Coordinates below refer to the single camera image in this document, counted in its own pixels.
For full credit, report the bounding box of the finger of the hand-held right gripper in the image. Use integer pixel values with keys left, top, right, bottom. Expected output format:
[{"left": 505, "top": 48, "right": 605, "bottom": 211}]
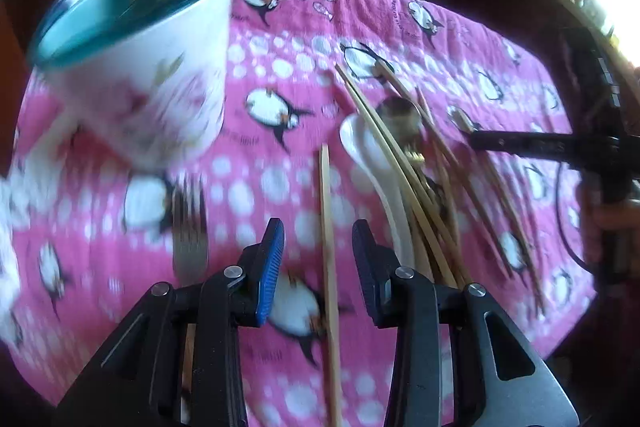
[{"left": 470, "top": 129, "right": 588, "bottom": 168}]

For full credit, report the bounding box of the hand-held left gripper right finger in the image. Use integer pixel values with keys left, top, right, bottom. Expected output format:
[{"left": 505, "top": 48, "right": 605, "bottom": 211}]
[{"left": 351, "top": 219, "right": 581, "bottom": 427}]

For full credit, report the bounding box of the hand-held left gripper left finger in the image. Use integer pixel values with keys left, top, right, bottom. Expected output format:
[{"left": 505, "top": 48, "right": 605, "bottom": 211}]
[{"left": 52, "top": 218, "right": 286, "bottom": 427}]

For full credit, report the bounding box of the long wooden chopstick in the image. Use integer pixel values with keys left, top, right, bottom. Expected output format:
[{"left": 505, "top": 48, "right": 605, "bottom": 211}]
[{"left": 319, "top": 143, "right": 343, "bottom": 427}]

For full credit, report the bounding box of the bunch of wooden chopsticks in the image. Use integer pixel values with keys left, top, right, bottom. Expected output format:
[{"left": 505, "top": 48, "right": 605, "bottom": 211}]
[{"left": 334, "top": 59, "right": 546, "bottom": 313}]

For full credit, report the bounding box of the silver fork wooden handle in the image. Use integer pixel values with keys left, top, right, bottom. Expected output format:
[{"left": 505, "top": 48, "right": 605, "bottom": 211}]
[{"left": 171, "top": 174, "right": 210, "bottom": 395}]

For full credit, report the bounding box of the metal spoon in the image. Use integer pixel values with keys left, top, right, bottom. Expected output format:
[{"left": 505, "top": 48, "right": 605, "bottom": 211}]
[{"left": 375, "top": 98, "right": 441, "bottom": 208}]

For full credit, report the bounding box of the white utensil holder teal rim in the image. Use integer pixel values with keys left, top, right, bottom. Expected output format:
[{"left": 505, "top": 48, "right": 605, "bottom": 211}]
[{"left": 27, "top": 0, "right": 238, "bottom": 172}]

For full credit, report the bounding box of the person's right hand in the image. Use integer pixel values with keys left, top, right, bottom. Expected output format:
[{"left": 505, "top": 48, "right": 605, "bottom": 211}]
[{"left": 575, "top": 182, "right": 640, "bottom": 268}]

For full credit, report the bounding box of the white ceramic spoon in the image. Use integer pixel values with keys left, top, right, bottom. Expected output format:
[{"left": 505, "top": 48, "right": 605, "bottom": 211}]
[{"left": 339, "top": 113, "right": 426, "bottom": 273}]

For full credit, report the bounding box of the pink penguin printed blanket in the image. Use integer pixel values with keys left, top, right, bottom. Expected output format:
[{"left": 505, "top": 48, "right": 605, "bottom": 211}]
[{"left": 0, "top": 0, "right": 596, "bottom": 427}]

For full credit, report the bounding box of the white tissue paper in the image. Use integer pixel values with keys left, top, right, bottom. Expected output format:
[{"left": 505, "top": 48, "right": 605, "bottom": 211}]
[{"left": 0, "top": 167, "right": 33, "bottom": 348}]

